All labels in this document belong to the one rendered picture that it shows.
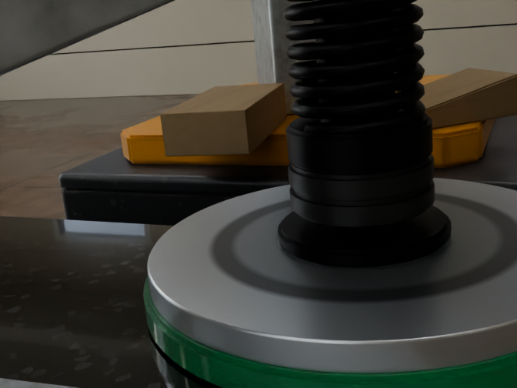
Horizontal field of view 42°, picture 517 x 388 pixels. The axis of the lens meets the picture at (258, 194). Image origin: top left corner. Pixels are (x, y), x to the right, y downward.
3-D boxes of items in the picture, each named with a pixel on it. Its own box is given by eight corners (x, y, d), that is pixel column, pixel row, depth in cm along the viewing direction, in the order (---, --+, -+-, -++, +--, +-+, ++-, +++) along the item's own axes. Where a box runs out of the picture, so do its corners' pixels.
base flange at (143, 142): (247, 102, 137) (245, 77, 136) (504, 95, 118) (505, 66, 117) (109, 164, 94) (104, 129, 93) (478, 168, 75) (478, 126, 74)
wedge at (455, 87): (469, 105, 91) (469, 67, 90) (519, 115, 82) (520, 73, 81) (333, 125, 86) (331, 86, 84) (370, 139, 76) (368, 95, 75)
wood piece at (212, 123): (217, 121, 96) (213, 86, 94) (286, 118, 93) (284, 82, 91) (165, 156, 77) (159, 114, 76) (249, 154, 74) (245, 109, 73)
